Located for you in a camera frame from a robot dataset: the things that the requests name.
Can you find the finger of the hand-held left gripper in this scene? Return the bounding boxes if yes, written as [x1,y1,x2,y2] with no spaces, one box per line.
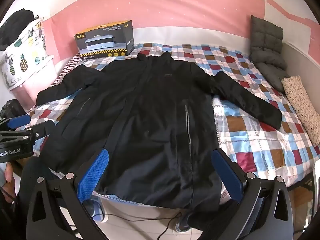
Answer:
[0,114,31,130]
[22,120,55,140]

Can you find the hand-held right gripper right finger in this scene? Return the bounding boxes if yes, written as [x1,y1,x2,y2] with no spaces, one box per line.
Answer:
[211,147,294,240]

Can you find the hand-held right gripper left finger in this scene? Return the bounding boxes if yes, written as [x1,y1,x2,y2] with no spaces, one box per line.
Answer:
[26,149,110,240]

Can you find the black jacket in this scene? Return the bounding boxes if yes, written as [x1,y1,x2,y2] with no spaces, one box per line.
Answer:
[36,51,282,209]

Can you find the person's left hand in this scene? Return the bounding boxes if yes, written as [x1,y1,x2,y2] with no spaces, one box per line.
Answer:
[0,161,15,203]

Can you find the blue slipper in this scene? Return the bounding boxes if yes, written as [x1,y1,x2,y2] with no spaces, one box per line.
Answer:
[84,197,109,223]

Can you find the checkered blanket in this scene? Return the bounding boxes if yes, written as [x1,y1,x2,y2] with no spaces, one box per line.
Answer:
[25,42,320,200]

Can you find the grey shoe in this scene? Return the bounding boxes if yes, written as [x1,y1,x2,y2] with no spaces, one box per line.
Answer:
[175,212,198,233]

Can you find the pineapple print cloth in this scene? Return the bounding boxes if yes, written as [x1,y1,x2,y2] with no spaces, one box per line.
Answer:
[0,17,49,89]

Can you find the red striped cloth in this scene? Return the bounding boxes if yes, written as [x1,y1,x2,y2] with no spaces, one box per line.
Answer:
[54,55,87,87]

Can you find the black bag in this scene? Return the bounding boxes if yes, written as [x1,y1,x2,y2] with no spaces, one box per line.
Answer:
[0,9,34,52]

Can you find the floral pillow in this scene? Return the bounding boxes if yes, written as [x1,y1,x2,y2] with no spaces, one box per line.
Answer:
[281,76,320,147]

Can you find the black appliance cardboard box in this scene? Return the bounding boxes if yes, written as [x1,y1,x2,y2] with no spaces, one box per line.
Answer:
[74,20,135,57]

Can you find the grey quilted cushion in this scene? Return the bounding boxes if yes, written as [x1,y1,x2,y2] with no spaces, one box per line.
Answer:
[250,15,290,93]

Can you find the black cable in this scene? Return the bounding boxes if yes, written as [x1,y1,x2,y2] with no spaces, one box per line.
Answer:
[100,211,183,240]

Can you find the metal bed frame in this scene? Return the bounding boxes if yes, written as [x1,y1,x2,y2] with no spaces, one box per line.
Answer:
[287,170,315,193]

